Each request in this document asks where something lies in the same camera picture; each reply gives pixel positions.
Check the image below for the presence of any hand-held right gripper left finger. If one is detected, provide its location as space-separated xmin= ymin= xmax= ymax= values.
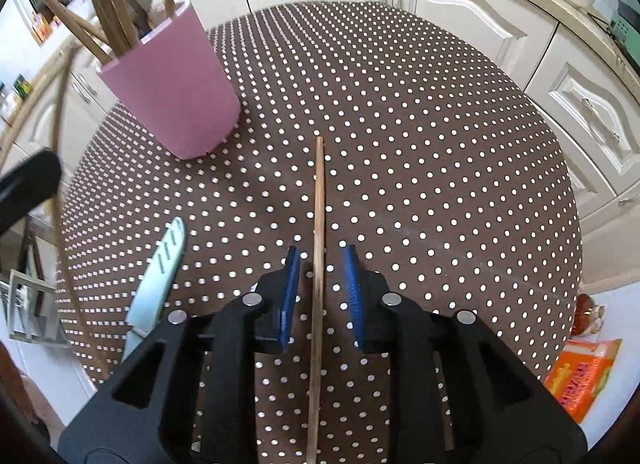
xmin=56 ymin=245 xmax=303 ymax=464

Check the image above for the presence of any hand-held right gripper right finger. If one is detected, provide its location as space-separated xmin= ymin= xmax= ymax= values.
xmin=341 ymin=242 xmax=587 ymax=464

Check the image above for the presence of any pink cup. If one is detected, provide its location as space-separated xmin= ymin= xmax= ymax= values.
xmin=96 ymin=0 xmax=242 ymax=161

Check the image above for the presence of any thin curved wooden rod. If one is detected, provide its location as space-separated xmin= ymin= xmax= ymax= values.
xmin=0 ymin=41 xmax=76 ymax=157

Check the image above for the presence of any dark green bottle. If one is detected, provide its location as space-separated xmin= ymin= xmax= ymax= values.
xmin=12 ymin=73 xmax=35 ymax=100

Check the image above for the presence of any light green sheathed knife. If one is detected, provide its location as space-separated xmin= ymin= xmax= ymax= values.
xmin=121 ymin=216 xmax=188 ymax=360

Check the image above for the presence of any brown polka-dot tablecloth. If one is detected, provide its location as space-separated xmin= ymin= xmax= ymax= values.
xmin=55 ymin=0 xmax=583 ymax=464

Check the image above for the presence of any orange bottle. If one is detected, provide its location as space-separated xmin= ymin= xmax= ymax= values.
xmin=32 ymin=11 xmax=53 ymax=42

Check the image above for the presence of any dark brown wooden chopstick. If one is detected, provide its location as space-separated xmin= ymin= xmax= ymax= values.
xmin=22 ymin=0 xmax=115 ymax=65
xmin=47 ymin=0 xmax=110 ymax=46

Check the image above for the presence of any brown glass jar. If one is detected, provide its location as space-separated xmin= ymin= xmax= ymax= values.
xmin=570 ymin=293 xmax=608 ymax=337

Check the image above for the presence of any orange packet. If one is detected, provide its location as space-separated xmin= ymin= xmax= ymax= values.
xmin=544 ymin=339 xmax=623 ymax=425

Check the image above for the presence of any green electric cooker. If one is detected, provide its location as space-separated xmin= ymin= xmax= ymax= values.
xmin=607 ymin=0 xmax=640 ymax=70

